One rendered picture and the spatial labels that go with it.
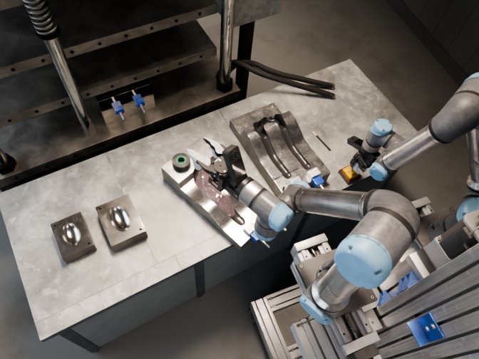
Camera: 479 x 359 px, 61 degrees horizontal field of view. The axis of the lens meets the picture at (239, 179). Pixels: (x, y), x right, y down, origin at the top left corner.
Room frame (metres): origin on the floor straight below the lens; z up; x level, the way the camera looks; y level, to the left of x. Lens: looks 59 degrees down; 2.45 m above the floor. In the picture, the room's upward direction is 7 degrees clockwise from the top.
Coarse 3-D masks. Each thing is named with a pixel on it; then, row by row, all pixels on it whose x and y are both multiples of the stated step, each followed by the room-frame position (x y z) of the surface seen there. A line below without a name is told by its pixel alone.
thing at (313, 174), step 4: (316, 168) 1.02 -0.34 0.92; (308, 172) 0.99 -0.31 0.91; (312, 172) 0.99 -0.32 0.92; (316, 172) 1.00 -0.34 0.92; (320, 172) 1.00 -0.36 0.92; (308, 176) 0.99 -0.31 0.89; (312, 176) 0.97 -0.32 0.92; (316, 176) 0.99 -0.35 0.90; (320, 176) 0.99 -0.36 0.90; (312, 180) 0.97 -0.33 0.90; (316, 180) 0.96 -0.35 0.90; (320, 180) 0.97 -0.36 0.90; (316, 184) 0.94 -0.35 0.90; (320, 184) 0.95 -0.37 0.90
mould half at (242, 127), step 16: (256, 112) 1.35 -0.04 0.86; (272, 112) 1.37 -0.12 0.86; (288, 112) 1.32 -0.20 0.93; (240, 128) 1.23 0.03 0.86; (272, 128) 1.20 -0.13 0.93; (288, 128) 1.22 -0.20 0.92; (256, 144) 1.11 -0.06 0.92; (272, 144) 1.13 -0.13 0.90; (304, 144) 1.17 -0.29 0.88; (256, 160) 1.07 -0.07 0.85; (288, 160) 1.06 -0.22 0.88; (320, 160) 1.08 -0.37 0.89; (272, 176) 0.97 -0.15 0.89; (304, 176) 0.99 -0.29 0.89
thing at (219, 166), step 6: (216, 162) 0.63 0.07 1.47; (222, 162) 0.63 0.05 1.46; (216, 168) 0.61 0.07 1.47; (222, 168) 0.61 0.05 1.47; (222, 174) 0.59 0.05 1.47; (228, 174) 0.60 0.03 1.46; (210, 180) 0.60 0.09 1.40; (216, 180) 0.60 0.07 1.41; (222, 180) 0.58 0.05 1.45; (228, 180) 0.60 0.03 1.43; (246, 180) 0.58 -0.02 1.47; (222, 186) 0.58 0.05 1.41; (228, 186) 0.59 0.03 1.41; (234, 186) 0.58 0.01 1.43; (240, 186) 0.56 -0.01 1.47; (228, 192) 0.58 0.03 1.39; (234, 192) 0.57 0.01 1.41
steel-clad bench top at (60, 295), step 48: (288, 96) 1.54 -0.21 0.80; (336, 96) 1.59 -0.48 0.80; (384, 96) 1.63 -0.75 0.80; (144, 144) 1.11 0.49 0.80; (240, 144) 1.18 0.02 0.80; (336, 144) 1.26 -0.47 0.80; (48, 192) 0.78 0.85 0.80; (96, 192) 0.81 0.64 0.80; (144, 192) 0.84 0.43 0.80; (48, 240) 0.56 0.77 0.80; (96, 240) 0.59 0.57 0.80; (144, 240) 0.62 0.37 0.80; (192, 240) 0.64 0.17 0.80; (48, 288) 0.36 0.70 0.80; (96, 288) 0.39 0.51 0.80; (144, 288) 0.41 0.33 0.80; (48, 336) 0.19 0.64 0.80
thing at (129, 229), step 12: (108, 204) 0.73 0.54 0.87; (120, 204) 0.74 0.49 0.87; (132, 204) 0.74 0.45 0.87; (108, 216) 0.68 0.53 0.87; (120, 216) 0.69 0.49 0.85; (132, 216) 0.69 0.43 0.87; (108, 228) 0.62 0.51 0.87; (120, 228) 0.64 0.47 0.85; (132, 228) 0.64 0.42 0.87; (144, 228) 0.64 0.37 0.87; (120, 240) 0.58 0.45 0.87; (132, 240) 0.59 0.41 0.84
